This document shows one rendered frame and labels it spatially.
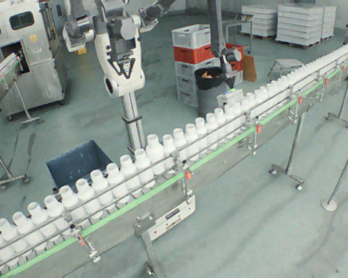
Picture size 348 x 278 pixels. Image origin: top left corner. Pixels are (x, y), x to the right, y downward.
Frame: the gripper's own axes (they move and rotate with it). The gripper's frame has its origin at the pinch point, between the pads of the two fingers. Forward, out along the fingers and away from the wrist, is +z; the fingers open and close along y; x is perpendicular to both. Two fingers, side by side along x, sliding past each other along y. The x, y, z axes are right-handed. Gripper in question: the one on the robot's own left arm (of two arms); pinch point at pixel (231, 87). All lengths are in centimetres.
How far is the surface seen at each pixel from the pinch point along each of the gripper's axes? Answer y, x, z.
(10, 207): -167, 171, 58
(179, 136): -54, -19, 4
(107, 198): -89, -17, 13
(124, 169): -79, -18, 6
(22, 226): -119, -19, 6
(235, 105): -19.2, -18.6, 3.9
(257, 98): -1.7, -18.3, 6.0
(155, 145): -66, -20, 3
